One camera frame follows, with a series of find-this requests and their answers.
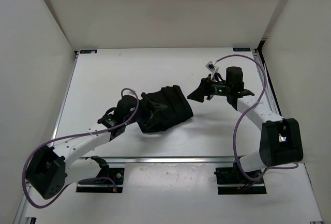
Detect blue label corner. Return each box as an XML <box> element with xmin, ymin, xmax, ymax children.
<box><xmin>233</xmin><ymin>47</ymin><xmax>251</xmax><ymax>52</ymax></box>
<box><xmin>80</xmin><ymin>49</ymin><xmax>98</xmax><ymax>54</ymax></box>

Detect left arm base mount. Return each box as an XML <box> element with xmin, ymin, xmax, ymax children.
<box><xmin>76</xmin><ymin>156</ymin><xmax>125</xmax><ymax>193</ymax></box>

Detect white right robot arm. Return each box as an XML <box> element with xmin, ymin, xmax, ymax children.
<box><xmin>188</xmin><ymin>63</ymin><xmax>304</xmax><ymax>183</ymax></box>

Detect aluminium front rail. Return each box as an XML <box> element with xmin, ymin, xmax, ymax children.
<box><xmin>49</xmin><ymin>156</ymin><xmax>241</xmax><ymax>164</ymax></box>

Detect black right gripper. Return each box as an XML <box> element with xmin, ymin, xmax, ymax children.
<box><xmin>187</xmin><ymin>73</ymin><xmax>231</xmax><ymax>102</ymax></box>

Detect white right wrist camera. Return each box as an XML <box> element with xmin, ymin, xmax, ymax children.
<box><xmin>205</xmin><ymin>61</ymin><xmax>219</xmax><ymax>79</ymax></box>

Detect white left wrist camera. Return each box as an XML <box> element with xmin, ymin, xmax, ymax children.
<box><xmin>127</xmin><ymin>91</ymin><xmax>135</xmax><ymax>97</ymax></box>

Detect blue label left corner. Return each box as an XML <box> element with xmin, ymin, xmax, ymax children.
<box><xmin>80</xmin><ymin>49</ymin><xmax>98</xmax><ymax>54</ymax></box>

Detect aluminium right side rail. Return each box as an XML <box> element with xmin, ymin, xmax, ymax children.
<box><xmin>252</xmin><ymin>49</ymin><xmax>281</xmax><ymax>115</ymax></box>

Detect blue label right corner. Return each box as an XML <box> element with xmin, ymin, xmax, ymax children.
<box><xmin>233</xmin><ymin>47</ymin><xmax>251</xmax><ymax>52</ymax></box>

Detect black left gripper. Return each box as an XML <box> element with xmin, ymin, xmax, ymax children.
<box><xmin>124</xmin><ymin>93</ymin><xmax>167</xmax><ymax>129</ymax></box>

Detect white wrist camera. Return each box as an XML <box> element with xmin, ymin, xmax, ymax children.
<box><xmin>127</xmin><ymin>91</ymin><xmax>135</xmax><ymax>97</ymax></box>
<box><xmin>205</xmin><ymin>61</ymin><xmax>219</xmax><ymax>79</ymax></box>

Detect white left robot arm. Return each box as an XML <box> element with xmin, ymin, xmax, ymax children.
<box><xmin>21</xmin><ymin>92</ymin><xmax>168</xmax><ymax>200</ymax></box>

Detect black pleated skirt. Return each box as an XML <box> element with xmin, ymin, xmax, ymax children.
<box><xmin>147</xmin><ymin>85</ymin><xmax>193</xmax><ymax>131</ymax></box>

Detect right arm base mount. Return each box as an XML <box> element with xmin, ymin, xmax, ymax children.
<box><xmin>214</xmin><ymin>162</ymin><xmax>267</xmax><ymax>196</ymax></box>

